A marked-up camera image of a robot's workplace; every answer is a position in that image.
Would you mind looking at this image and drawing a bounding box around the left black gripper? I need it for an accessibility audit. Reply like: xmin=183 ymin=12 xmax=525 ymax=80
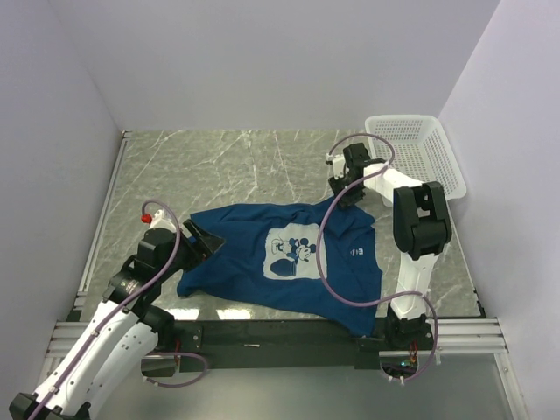
xmin=157 ymin=218 xmax=225 ymax=281

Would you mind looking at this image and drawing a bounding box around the blue printed t shirt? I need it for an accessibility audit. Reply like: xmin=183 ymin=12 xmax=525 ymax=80
xmin=177 ymin=199 xmax=382 ymax=336

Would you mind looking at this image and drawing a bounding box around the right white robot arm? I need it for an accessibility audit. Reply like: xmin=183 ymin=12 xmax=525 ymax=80
xmin=325 ymin=143 xmax=452 ymax=349

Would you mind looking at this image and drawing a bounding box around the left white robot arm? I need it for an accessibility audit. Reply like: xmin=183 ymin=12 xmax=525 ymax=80
xmin=9 ymin=219 xmax=225 ymax=419

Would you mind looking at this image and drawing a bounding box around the white plastic laundry basket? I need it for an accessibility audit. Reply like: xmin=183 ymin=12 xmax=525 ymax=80
xmin=365 ymin=115 xmax=466 ymax=200

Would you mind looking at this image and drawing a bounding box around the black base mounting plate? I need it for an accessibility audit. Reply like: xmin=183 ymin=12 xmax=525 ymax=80
xmin=154 ymin=318 xmax=432 ymax=373

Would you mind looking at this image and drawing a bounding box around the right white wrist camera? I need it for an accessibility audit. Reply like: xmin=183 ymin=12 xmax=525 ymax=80
xmin=325 ymin=153 xmax=347 ymax=179

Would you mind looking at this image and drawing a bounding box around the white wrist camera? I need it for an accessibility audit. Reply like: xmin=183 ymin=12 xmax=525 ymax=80
xmin=325 ymin=153 xmax=347 ymax=179
xmin=141 ymin=209 xmax=176 ymax=233

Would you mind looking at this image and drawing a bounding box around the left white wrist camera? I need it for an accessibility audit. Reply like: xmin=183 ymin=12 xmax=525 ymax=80
xmin=141 ymin=209 xmax=176 ymax=233

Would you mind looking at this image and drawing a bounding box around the aluminium frame rail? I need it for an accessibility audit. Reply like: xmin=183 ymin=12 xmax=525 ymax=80
xmin=38 ymin=130 xmax=134 ymax=383

